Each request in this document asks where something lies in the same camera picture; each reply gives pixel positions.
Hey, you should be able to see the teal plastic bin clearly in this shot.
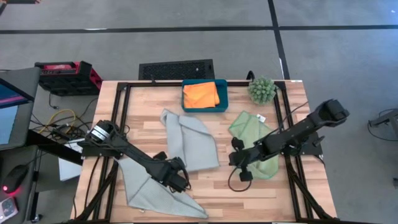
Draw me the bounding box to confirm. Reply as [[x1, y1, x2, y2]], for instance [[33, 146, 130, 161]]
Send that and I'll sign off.
[[180, 78, 229, 113]]

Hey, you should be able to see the gray computer monitor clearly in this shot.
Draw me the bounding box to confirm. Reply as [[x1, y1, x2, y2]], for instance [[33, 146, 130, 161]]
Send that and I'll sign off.
[[0, 67, 42, 152]]

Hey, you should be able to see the green microfiber towel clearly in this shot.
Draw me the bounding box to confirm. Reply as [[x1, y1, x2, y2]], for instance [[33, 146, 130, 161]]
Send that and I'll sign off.
[[228, 110, 280, 180]]

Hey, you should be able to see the white paper sheet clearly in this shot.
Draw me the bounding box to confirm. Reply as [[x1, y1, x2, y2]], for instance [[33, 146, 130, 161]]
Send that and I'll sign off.
[[58, 157, 82, 182]]

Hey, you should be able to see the green spiky artificial plant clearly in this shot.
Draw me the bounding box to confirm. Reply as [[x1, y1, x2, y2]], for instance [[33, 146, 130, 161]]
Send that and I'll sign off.
[[248, 77, 277, 105]]

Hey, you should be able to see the orange microfiber towel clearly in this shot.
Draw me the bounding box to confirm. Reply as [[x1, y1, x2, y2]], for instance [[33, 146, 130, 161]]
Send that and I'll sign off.
[[182, 81, 221, 109]]

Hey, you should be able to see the yellow cable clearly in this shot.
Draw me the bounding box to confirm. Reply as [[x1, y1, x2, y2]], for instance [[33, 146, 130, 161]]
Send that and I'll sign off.
[[39, 108, 77, 134]]

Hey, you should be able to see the red and black toolbox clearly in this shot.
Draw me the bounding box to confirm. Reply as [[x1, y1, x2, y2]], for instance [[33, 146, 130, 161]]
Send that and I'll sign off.
[[34, 60, 103, 96]]

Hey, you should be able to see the black computer mouse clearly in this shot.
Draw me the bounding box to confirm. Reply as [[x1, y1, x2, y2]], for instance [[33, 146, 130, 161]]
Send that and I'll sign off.
[[2, 164, 29, 194]]

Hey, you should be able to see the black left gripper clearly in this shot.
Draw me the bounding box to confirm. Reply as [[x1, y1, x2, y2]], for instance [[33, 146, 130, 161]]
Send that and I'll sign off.
[[154, 151, 192, 193]]

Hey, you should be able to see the gray waffle microfiber towel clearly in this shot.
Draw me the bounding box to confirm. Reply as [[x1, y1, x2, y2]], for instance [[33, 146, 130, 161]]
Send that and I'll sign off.
[[160, 108, 221, 172], [117, 156, 208, 220]]

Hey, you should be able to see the gray desk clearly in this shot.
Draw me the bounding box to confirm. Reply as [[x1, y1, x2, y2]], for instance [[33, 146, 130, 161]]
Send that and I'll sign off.
[[0, 144, 40, 224]]

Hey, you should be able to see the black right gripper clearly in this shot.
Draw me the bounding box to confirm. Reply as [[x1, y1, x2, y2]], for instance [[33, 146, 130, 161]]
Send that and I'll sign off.
[[228, 136, 262, 183]]

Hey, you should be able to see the black perforated panel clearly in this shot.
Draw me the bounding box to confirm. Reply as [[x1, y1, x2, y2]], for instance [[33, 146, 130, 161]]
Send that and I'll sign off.
[[138, 58, 216, 81]]

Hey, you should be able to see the black aluminium table frame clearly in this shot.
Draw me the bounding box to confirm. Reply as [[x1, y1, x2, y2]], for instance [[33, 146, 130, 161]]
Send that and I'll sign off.
[[73, 80, 340, 223]]

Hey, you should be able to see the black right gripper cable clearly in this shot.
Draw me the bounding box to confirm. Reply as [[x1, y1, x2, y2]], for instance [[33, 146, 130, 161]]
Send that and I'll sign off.
[[228, 166, 253, 192]]

